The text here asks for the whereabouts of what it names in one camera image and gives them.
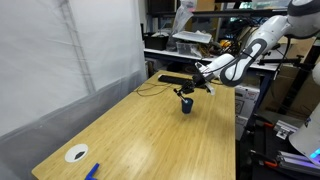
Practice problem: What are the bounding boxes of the white cluttered workbench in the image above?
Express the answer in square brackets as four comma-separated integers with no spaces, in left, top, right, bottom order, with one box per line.
[143,47,279,73]

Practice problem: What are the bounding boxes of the thin black cable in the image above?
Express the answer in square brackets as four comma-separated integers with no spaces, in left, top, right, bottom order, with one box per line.
[134,81,178,98]

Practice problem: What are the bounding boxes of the clear plastic storage bin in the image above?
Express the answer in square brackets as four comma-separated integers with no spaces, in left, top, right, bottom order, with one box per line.
[175,41,203,58]

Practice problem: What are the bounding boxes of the white fabric curtain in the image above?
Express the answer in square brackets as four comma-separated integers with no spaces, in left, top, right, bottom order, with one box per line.
[0,0,148,180]

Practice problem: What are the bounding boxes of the clear plastic bag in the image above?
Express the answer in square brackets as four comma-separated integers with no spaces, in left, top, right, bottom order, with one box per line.
[165,0,198,52]

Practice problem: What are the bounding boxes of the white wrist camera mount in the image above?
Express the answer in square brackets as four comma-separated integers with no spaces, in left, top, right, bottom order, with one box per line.
[194,61,218,96]

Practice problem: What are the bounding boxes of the silver aluminium extrusion frame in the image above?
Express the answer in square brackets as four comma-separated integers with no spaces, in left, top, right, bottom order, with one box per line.
[275,119,320,177]

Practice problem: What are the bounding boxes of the blue plastic cup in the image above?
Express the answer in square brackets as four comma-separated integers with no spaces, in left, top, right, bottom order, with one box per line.
[180,97,194,115]

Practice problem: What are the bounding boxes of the brown cardboard box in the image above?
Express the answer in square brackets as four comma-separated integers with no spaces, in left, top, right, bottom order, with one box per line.
[259,36,318,116]

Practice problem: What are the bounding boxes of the black storage box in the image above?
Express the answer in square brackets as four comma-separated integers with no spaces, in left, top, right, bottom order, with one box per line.
[143,32,170,51]

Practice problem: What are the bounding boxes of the white printed cardboard box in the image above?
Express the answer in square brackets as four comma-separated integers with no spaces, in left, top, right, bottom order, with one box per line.
[234,84,262,141]

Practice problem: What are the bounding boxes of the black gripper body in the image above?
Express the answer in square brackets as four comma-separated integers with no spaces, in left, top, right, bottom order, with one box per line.
[181,73,206,95]

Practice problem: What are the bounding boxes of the black computer keyboard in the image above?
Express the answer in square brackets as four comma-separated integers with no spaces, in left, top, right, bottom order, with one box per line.
[157,74,194,86]

